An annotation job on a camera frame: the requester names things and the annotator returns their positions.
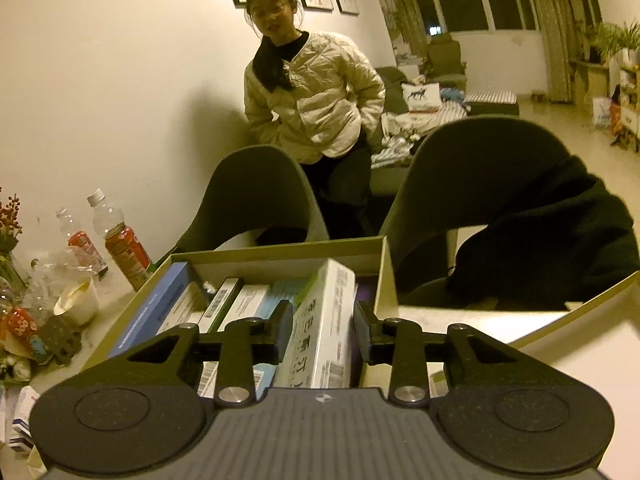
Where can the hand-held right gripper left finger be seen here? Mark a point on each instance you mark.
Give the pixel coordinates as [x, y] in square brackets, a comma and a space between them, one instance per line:
[284, 332]

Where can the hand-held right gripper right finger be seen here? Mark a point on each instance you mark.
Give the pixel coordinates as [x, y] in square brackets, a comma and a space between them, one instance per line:
[366, 332]

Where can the purple box with barcode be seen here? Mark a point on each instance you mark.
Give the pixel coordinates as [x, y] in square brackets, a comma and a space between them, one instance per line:
[367, 292]

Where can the white box with grey print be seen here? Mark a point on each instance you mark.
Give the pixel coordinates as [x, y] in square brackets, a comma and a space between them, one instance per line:
[325, 320]

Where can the olive cardboard box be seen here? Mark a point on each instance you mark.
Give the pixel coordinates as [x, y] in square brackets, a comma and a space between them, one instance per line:
[387, 270]

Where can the olive cardboard lid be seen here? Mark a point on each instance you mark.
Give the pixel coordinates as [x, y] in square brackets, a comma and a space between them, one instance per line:
[590, 330]

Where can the white desktop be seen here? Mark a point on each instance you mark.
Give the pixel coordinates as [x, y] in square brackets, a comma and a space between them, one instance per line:
[475, 322]

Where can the light blue box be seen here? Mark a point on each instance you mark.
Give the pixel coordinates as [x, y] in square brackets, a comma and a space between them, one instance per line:
[285, 292]

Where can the white box with barcode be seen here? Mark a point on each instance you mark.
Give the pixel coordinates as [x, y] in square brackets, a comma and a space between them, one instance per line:
[225, 302]

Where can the blue flat box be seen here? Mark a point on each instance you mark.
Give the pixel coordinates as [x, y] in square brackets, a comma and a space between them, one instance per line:
[160, 305]

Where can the dark grey chair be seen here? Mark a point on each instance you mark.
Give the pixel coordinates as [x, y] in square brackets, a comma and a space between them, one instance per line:
[475, 160]
[260, 185]

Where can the large red label bottle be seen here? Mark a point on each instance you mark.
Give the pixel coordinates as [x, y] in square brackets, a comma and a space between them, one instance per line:
[125, 250]

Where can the white cup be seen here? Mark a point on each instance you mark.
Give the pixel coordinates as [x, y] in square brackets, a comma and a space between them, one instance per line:
[77, 302]

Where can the black jacket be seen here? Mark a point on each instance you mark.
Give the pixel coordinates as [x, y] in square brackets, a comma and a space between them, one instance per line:
[560, 240]

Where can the small red label bottle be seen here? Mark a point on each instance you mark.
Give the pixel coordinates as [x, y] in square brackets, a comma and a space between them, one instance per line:
[85, 245]

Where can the dark spotted ornament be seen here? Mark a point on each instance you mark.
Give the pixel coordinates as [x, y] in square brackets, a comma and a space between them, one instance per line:
[62, 342]

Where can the clear plastic bag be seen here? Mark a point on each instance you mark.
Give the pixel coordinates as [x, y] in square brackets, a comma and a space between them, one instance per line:
[50, 280]

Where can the white cushion with dog print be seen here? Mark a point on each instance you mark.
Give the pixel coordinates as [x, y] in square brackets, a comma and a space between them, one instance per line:
[422, 97]

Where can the red painted ceramic ornament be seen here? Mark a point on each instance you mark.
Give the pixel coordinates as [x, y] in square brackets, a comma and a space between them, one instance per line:
[20, 330]

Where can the striped floor mattress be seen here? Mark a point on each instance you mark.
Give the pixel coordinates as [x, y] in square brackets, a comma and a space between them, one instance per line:
[492, 100]

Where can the small white blue box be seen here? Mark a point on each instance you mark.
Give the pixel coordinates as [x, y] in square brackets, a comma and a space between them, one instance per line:
[22, 420]

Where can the green armchair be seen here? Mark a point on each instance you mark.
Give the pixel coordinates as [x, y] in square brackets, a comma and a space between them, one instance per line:
[445, 57]

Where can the red berry branches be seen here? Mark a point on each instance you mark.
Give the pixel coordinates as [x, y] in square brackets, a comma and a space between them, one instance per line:
[10, 220]

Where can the white shelf unit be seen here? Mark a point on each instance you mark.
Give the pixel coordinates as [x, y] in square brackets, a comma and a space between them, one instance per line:
[627, 105]

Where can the olive curtain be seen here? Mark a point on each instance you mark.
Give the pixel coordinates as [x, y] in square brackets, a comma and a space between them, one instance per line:
[552, 35]

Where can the green potted plant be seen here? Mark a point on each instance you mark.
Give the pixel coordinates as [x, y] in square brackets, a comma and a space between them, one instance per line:
[612, 40]

